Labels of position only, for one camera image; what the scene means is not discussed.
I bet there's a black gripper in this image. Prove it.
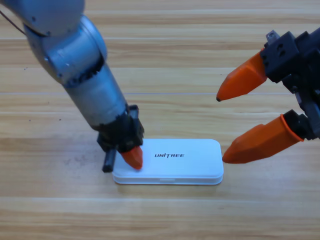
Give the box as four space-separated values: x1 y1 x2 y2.
96 104 145 174
215 26 320 141

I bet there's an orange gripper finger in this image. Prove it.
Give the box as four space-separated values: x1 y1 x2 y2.
221 114 305 165

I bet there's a white Unitree pencil case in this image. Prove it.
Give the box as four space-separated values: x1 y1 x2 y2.
111 138 224 186

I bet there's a thin brown arm cable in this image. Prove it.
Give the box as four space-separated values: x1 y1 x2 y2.
0 9 27 36

